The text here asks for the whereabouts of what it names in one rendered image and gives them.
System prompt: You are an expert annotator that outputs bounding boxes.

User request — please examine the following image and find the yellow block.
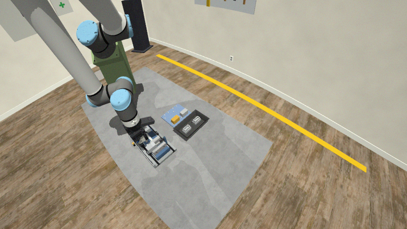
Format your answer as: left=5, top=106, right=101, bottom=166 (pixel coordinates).
left=171, top=115, right=180, bottom=124

